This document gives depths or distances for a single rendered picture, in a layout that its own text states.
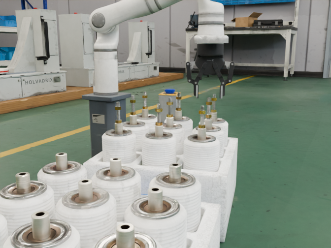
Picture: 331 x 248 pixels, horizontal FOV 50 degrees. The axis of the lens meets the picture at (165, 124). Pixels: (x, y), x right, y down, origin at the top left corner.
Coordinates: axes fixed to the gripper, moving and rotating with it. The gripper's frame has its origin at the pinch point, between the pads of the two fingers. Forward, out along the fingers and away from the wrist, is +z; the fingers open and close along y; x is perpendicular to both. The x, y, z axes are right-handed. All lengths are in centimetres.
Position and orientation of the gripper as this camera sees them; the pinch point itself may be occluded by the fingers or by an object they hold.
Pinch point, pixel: (209, 93)
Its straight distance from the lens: 104.3
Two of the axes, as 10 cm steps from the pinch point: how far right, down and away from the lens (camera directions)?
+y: -9.9, -0.2, 1.0
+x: -1.0, 2.2, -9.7
